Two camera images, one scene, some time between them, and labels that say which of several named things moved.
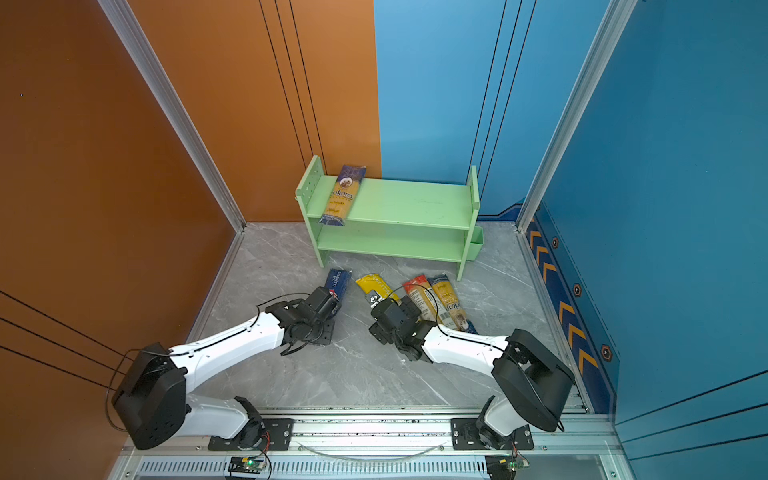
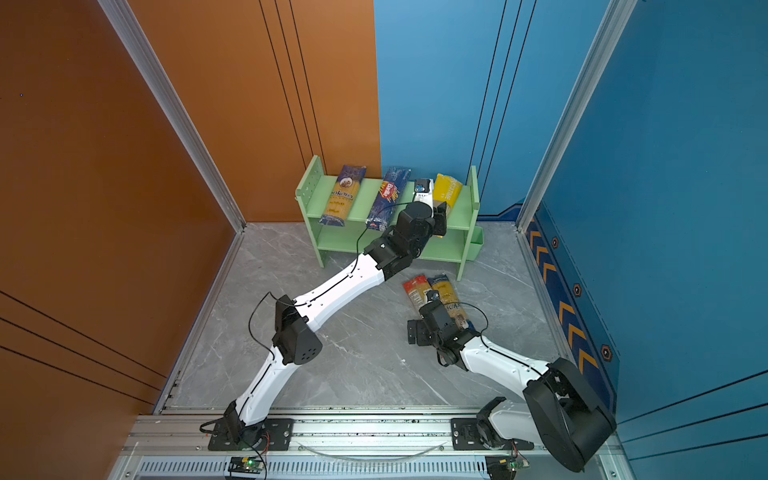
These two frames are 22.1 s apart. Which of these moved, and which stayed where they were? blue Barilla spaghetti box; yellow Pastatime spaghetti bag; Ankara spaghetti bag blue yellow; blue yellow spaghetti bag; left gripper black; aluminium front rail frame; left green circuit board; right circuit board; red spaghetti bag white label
Moved: blue Barilla spaghetti box; left gripper black; yellow Pastatime spaghetti bag
Stayed: left green circuit board; aluminium front rail frame; red spaghetti bag white label; right circuit board; blue yellow spaghetti bag; Ankara spaghetti bag blue yellow
